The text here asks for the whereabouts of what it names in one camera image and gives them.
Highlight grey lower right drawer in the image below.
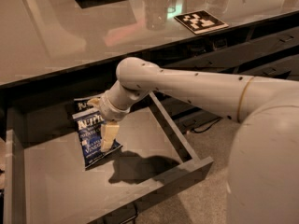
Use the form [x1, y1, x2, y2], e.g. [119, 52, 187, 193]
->
[172, 108, 219, 133]

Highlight open grey top drawer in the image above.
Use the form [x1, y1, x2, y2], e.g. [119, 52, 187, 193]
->
[3, 72, 215, 224]

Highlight black cable on floor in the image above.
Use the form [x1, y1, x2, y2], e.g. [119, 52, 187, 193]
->
[190, 117, 222, 134]

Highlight blue kettle chip bag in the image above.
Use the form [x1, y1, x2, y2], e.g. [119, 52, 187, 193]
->
[72, 108, 121, 169]
[74, 97, 98, 112]

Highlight black white fiducial marker tile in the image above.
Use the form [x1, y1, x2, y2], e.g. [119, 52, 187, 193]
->
[174, 10, 228, 35]

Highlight blue Kettle chip bag rear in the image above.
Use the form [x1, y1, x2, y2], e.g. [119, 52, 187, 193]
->
[74, 97, 98, 112]

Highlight grey middle right drawer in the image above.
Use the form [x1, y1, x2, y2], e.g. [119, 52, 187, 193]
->
[242, 54, 299, 81]

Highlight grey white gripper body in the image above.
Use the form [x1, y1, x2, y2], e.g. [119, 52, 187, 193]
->
[98, 91, 130, 121]

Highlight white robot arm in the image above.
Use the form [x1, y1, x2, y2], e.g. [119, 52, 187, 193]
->
[88, 57, 299, 224]

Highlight grey upper right drawer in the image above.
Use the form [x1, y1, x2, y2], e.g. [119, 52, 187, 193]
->
[165, 27, 299, 70]

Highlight blue Kettle chip bag front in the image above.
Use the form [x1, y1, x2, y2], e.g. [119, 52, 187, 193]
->
[72, 108, 121, 169]

